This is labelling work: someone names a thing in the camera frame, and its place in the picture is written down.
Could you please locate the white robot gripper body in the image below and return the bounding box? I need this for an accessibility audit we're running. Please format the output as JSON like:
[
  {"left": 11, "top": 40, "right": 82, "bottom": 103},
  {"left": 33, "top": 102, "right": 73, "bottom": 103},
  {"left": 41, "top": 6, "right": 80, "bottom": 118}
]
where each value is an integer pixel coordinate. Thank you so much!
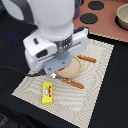
[{"left": 23, "top": 20, "right": 89, "bottom": 76}]

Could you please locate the yellow butter box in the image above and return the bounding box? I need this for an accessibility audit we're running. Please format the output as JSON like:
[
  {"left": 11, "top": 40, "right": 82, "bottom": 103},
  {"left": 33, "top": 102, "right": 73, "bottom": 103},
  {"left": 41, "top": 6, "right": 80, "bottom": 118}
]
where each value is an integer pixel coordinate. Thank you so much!
[{"left": 42, "top": 82, "right": 53, "bottom": 104}]

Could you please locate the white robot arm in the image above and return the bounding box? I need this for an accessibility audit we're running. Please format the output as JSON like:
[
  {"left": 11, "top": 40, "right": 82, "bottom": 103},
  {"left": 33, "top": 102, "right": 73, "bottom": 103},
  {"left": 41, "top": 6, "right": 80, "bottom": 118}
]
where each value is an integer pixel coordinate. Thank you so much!
[{"left": 2, "top": 0, "right": 88, "bottom": 77}]

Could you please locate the round wooden plate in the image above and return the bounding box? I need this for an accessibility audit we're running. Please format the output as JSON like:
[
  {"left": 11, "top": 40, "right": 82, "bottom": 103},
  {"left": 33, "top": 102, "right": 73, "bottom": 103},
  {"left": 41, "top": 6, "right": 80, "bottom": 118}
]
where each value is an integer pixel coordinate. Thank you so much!
[{"left": 57, "top": 56, "right": 82, "bottom": 78}]

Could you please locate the brown toy stove board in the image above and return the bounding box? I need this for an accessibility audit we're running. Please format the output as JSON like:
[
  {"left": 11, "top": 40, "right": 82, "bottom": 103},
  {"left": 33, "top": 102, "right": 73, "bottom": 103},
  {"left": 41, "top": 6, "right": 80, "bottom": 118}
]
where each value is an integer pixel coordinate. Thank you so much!
[{"left": 73, "top": 0, "right": 128, "bottom": 42}]

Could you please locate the beige bowl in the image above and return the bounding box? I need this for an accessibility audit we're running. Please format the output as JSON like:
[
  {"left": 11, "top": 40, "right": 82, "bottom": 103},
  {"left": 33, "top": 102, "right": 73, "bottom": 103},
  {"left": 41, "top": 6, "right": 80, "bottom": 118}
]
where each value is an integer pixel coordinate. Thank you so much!
[{"left": 117, "top": 4, "right": 128, "bottom": 30}]

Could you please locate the wooden handled toy fork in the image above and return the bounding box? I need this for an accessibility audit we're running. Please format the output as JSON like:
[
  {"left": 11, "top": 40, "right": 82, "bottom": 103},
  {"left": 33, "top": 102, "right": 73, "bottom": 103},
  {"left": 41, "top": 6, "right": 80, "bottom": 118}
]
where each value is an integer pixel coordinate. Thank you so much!
[{"left": 49, "top": 73, "right": 84, "bottom": 89}]

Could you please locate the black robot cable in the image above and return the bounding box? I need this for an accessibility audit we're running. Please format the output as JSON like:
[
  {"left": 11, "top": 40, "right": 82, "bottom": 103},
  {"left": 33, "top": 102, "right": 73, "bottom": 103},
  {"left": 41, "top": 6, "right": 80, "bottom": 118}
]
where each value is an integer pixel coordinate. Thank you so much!
[{"left": 0, "top": 65, "right": 46, "bottom": 78}]

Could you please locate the wooden handled toy knife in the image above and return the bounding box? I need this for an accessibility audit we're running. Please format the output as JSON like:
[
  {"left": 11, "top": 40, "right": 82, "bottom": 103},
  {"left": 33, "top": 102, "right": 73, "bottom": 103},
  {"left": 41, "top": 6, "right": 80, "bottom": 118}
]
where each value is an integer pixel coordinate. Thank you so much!
[{"left": 77, "top": 55, "right": 97, "bottom": 63}]

